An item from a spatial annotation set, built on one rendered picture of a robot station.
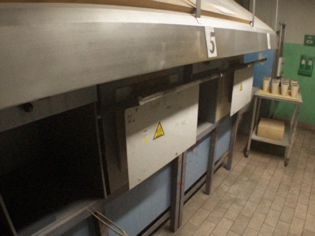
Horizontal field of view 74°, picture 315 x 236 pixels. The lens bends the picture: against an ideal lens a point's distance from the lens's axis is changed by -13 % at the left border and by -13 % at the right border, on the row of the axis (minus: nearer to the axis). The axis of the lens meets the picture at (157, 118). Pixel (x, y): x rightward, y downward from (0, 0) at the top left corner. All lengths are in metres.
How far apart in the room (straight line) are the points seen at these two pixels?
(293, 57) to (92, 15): 4.32
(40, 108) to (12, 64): 0.37
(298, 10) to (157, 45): 4.11
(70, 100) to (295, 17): 4.28
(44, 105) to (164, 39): 0.46
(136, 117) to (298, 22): 4.04
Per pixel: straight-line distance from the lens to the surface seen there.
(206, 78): 1.23
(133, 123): 0.99
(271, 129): 3.30
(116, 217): 1.47
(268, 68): 3.79
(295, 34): 4.69
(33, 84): 0.50
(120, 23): 0.65
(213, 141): 2.25
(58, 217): 1.16
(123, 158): 1.18
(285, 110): 4.88
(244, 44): 1.55
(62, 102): 0.87
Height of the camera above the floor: 1.62
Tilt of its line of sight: 21 degrees down
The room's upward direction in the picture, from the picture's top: straight up
